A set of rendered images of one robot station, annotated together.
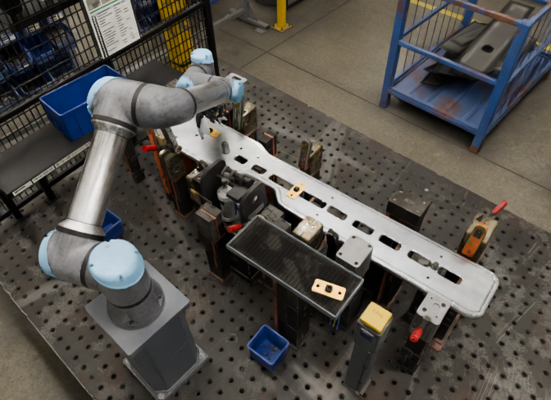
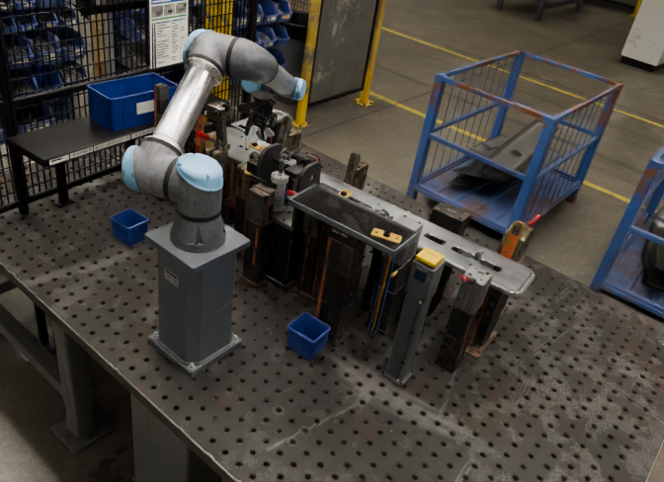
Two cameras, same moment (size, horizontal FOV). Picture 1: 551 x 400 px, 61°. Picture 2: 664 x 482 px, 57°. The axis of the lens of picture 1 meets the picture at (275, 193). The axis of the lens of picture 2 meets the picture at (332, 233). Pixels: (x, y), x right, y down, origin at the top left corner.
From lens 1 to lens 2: 0.85 m
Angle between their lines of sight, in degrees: 18
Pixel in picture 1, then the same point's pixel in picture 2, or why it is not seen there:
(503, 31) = (530, 142)
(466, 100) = (494, 204)
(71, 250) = (158, 156)
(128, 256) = (213, 165)
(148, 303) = (216, 225)
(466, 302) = (507, 283)
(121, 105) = (218, 48)
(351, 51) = (374, 154)
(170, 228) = not seen: hidden behind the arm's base
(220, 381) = (254, 363)
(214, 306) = (246, 304)
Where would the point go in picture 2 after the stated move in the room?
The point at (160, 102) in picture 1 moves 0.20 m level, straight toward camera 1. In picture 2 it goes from (253, 50) to (273, 76)
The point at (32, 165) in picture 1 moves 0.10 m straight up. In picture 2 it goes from (70, 142) to (67, 117)
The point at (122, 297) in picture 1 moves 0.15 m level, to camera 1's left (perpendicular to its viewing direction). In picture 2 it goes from (201, 203) to (139, 198)
